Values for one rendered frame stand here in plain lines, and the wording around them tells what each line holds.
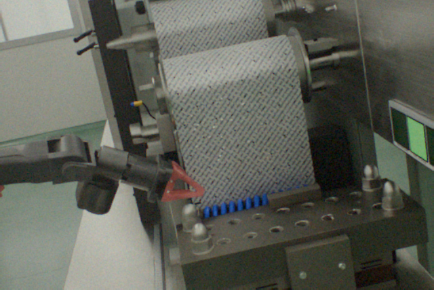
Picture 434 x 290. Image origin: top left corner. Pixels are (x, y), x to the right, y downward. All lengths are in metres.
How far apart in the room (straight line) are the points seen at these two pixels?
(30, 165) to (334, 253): 0.52
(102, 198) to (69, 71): 5.65
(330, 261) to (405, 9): 0.40
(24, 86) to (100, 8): 5.47
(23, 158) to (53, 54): 5.69
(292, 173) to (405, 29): 0.41
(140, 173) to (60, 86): 5.72
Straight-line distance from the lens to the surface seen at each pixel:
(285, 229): 1.03
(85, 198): 1.15
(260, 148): 1.14
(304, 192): 1.12
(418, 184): 1.42
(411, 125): 0.90
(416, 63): 0.86
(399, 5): 0.88
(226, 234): 1.05
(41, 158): 1.08
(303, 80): 1.14
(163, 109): 1.14
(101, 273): 1.33
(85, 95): 6.79
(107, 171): 1.11
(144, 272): 1.28
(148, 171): 1.11
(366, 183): 1.13
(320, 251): 0.99
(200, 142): 1.12
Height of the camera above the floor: 1.47
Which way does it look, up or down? 14 degrees down
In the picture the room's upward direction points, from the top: 11 degrees counter-clockwise
